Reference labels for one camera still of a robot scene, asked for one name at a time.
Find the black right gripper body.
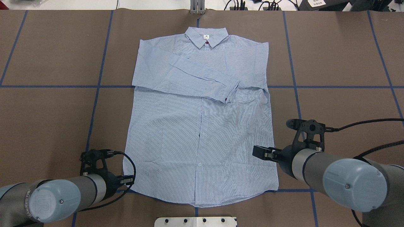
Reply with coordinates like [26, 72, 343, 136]
[275, 119, 326, 177]

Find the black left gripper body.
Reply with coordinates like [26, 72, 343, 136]
[80, 149, 122, 199]

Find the blue striped button shirt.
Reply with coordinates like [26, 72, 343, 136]
[125, 27, 279, 208]

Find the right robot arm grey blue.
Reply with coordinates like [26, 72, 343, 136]
[252, 118, 404, 227]

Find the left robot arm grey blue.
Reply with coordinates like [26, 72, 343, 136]
[0, 149, 137, 227]

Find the black box with label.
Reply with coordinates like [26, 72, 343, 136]
[298, 0, 352, 11]

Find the orange black usb hub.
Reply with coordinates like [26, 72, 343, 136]
[223, 0, 248, 11]

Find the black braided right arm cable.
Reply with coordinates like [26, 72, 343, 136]
[325, 118, 404, 158]

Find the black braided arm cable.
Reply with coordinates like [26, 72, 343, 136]
[325, 118, 404, 158]
[79, 151, 136, 212]

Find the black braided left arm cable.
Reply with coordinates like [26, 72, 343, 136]
[79, 151, 136, 212]

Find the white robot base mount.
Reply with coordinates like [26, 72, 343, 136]
[154, 216, 238, 227]

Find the aluminium extrusion camera post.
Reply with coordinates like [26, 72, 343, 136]
[190, 0, 206, 15]

